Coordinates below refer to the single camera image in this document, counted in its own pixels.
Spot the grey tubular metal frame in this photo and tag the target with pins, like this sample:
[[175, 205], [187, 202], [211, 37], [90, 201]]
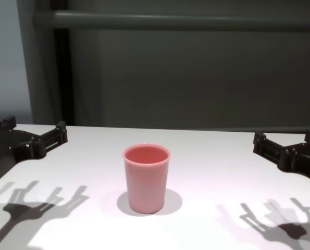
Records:
[[170, 19]]

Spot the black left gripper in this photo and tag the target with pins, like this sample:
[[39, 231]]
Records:
[[6, 153]]

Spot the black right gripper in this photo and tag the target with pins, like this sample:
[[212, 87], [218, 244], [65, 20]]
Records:
[[303, 161]]

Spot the pink plastic cup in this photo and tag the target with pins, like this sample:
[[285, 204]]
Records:
[[147, 187]]

